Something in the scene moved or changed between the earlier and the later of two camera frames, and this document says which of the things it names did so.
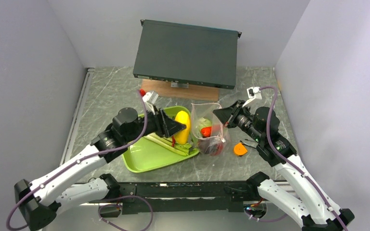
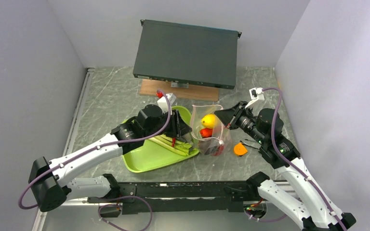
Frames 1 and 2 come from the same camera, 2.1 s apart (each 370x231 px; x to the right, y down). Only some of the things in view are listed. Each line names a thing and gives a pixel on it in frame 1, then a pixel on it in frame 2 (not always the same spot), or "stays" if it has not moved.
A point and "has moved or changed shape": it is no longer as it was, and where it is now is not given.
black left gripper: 165,125 to 178,125
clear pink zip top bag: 207,130 stays
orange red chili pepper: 206,131 stays
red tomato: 220,148 stays
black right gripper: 230,114 stays
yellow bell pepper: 183,137 has moved or changed shape
